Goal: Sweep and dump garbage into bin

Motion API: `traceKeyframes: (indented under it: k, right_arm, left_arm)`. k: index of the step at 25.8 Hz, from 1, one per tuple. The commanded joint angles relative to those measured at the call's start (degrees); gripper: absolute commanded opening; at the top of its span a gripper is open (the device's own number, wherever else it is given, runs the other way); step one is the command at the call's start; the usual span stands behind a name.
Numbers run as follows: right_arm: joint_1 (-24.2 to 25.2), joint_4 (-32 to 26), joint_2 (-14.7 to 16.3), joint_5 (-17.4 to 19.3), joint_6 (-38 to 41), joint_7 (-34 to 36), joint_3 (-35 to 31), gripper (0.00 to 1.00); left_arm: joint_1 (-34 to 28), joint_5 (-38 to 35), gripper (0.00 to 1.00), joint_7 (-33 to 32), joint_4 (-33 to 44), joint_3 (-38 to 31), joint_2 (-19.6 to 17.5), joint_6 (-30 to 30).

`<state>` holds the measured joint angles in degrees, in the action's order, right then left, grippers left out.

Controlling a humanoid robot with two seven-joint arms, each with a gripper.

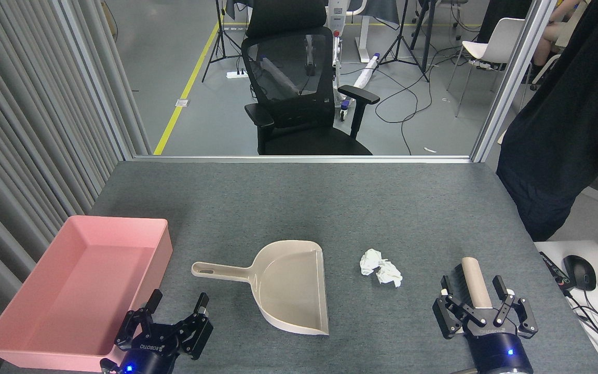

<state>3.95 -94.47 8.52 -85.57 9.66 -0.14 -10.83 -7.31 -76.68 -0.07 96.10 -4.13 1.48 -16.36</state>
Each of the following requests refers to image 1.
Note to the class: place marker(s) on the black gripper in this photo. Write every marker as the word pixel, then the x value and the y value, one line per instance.
pixel 499 350
pixel 146 353

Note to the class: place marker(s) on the beige brush with black bristles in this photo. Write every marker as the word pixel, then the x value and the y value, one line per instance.
pixel 476 280

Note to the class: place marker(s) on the beige plastic dustpan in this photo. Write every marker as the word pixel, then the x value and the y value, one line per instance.
pixel 288 291

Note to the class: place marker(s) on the pink plastic bin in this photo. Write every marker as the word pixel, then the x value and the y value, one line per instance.
pixel 70 306

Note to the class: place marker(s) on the black labelled device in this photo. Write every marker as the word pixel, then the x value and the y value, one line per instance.
pixel 553 267

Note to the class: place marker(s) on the black computer mouse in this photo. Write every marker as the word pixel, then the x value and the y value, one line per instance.
pixel 579 272

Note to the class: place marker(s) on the standing person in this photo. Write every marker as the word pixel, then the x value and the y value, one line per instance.
pixel 563 130

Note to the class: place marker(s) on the metal floor outlet plate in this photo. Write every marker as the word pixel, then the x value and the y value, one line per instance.
pixel 181 102

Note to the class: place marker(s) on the grey ribbed curtain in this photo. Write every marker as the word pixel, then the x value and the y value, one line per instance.
pixel 18 130

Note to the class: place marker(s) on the black mesh office chair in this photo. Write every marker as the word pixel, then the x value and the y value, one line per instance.
pixel 299 104

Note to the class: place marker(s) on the white power strip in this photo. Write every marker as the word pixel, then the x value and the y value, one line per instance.
pixel 236 74

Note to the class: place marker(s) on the white plastic chair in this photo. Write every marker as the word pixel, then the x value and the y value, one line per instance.
pixel 501 36

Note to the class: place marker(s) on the seated person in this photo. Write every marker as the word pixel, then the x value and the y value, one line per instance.
pixel 548 36

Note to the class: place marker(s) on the black tripod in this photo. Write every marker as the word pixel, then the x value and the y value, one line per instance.
pixel 221 36
pixel 397 41

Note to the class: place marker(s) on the white stand on wheels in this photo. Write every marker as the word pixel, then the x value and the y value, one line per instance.
pixel 336 21

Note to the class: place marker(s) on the beige frame chair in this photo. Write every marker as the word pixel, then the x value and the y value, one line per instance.
pixel 547 66

